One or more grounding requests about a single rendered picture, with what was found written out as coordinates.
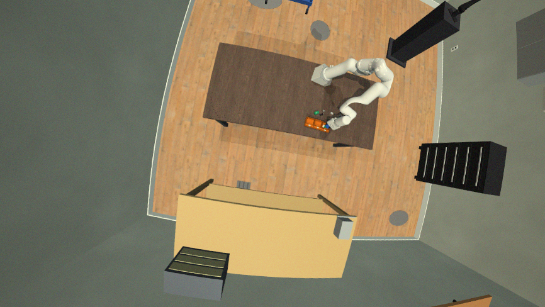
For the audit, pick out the orange open-top bin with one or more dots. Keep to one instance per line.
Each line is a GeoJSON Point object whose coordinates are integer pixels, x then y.
{"type": "Point", "coordinates": [310, 122]}

